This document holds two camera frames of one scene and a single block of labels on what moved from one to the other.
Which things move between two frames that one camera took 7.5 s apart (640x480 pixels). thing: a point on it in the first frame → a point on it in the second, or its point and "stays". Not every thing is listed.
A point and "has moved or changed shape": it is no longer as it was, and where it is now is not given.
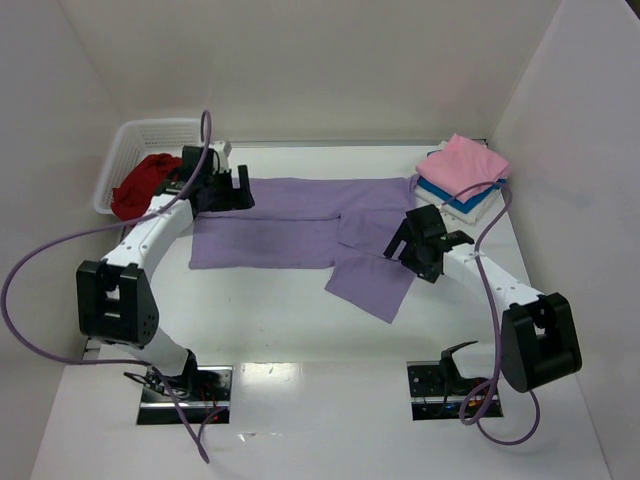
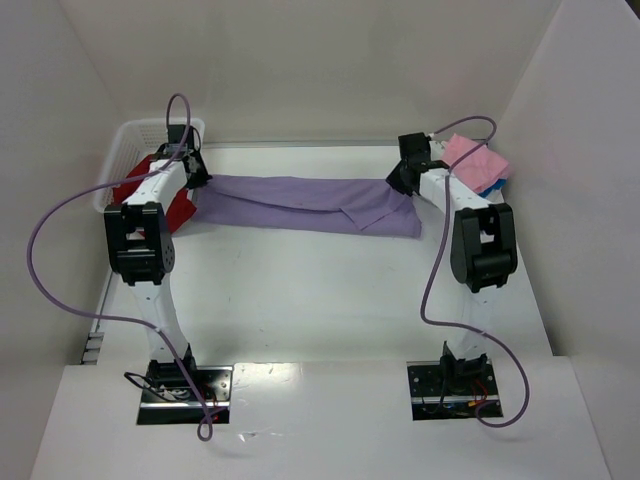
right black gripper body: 409,245 → 398,178
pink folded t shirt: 462,162 stays
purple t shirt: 316,222 has moved or changed shape
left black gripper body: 230,190 → 198,176
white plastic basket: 159,137 stays
